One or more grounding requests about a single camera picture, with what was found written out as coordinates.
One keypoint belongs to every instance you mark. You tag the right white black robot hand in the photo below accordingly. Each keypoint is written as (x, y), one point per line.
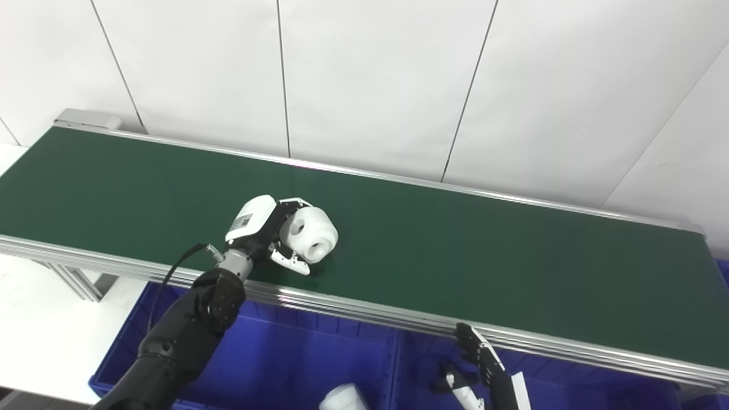
(492, 381)

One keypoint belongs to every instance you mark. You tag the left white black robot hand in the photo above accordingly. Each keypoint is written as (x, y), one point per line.
(250, 222)

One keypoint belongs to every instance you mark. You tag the white cylindrical plastic part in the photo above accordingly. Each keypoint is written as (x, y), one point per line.
(310, 233)
(344, 398)

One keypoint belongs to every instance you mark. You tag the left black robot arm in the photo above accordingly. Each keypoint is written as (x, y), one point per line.
(182, 341)

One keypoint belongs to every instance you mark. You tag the blue plastic bin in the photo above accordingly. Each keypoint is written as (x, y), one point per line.
(285, 359)
(722, 273)
(586, 390)

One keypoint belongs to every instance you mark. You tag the green conveyor belt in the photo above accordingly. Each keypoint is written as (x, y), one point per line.
(455, 256)
(370, 310)

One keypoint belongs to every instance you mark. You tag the aluminium conveyor support leg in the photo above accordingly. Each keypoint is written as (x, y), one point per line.
(77, 282)

